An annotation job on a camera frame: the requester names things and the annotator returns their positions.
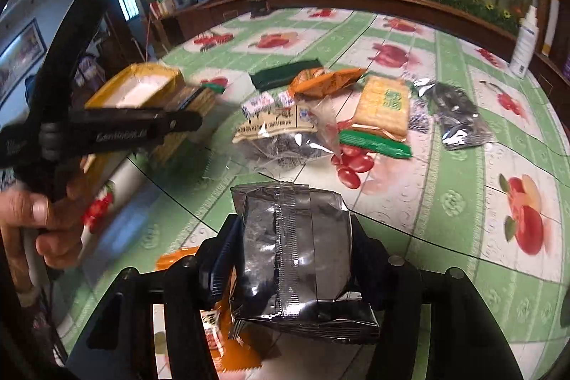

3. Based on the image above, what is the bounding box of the beige label clear bag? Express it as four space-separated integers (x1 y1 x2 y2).
231 97 340 172

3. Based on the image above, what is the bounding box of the small black jar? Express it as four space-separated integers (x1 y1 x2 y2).
248 0 271 19

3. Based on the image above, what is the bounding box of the silver foil snack packet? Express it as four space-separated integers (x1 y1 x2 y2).
230 182 380 344

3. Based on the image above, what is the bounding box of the yellow taped cardboard tray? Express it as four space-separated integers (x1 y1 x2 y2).
77 62 219 238

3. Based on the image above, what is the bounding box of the white patterned candy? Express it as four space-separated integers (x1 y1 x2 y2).
276 90 296 108
240 92 275 120

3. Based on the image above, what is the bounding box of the yellow cracker pack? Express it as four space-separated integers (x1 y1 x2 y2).
351 75 411 143

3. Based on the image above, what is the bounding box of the dark green pouch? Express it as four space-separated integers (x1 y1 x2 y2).
250 59 323 92

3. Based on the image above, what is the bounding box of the framed landscape painting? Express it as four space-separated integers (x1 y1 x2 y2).
0 19 47 102

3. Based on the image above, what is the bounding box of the orange wrapper snack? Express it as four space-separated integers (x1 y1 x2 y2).
288 67 365 98

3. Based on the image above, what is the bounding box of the white spray bottle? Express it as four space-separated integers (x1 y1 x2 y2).
509 5 538 79

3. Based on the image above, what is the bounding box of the orange snack packet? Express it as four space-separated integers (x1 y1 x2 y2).
152 271 262 379

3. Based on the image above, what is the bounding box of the green fruit print tablecloth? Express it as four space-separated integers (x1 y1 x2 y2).
59 9 569 379

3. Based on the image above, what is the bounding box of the dark silver foil bag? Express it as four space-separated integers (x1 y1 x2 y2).
414 78 494 151

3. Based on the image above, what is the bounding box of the person's left hand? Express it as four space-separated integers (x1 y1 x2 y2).
1 173 93 274

